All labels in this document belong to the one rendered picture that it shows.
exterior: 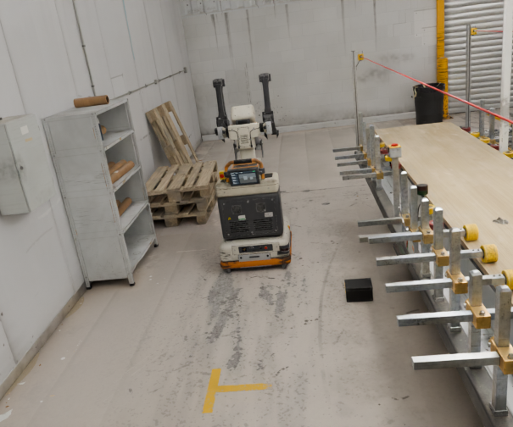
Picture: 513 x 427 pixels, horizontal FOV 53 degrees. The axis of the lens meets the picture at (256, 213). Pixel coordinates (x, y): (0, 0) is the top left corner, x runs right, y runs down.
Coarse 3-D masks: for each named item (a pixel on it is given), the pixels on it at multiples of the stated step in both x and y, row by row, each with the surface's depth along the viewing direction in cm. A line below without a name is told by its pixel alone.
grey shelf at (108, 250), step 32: (64, 128) 412; (96, 128) 411; (128, 128) 500; (64, 160) 422; (96, 160) 420; (128, 160) 511; (64, 192) 432; (96, 192) 430; (128, 192) 523; (96, 224) 440; (128, 224) 460; (96, 256) 450; (128, 256) 452
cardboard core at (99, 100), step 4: (100, 96) 456; (104, 96) 455; (76, 100) 457; (80, 100) 456; (84, 100) 456; (88, 100) 456; (92, 100) 455; (96, 100) 455; (100, 100) 455; (104, 100) 454; (108, 100) 461; (76, 104) 457; (80, 104) 457; (84, 104) 457; (88, 104) 457; (92, 104) 457; (96, 104) 458; (100, 104) 458
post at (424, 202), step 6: (426, 198) 250; (420, 204) 254; (426, 204) 250; (426, 210) 252; (426, 216) 253; (426, 222) 254; (426, 228) 255; (426, 246) 258; (426, 252) 259; (426, 264) 261; (426, 270) 263
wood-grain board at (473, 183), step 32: (416, 128) 506; (448, 128) 488; (416, 160) 398; (448, 160) 387; (480, 160) 377; (512, 160) 367; (448, 192) 320; (480, 192) 313; (512, 192) 306; (448, 224) 276; (480, 224) 269; (512, 224) 264; (512, 256) 231
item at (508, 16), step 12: (504, 12) 365; (504, 24) 367; (504, 36) 369; (504, 48) 371; (504, 60) 373; (504, 72) 375; (504, 84) 378; (504, 96) 381; (504, 108) 384; (504, 120) 387; (504, 132) 390; (504, 144) 393
